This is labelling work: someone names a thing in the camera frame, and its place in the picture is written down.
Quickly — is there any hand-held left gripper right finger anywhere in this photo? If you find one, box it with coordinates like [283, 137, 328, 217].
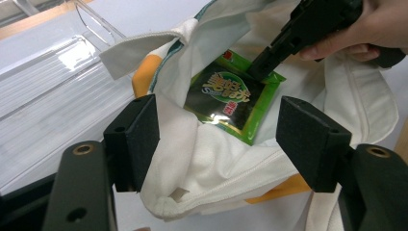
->
[275, 95, 353, 193]

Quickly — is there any clear plastic box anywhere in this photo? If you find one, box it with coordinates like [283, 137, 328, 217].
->
[0, 0, 136, 196]

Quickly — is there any green snack packet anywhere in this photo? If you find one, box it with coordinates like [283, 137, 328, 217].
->
[183, 49, 287, 146]

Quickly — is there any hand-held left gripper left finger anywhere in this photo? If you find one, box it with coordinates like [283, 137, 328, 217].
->
[103, 93, 161, 193]

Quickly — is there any white canvas bag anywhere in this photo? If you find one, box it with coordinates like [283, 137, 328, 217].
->
[99, 0, 400, 231]

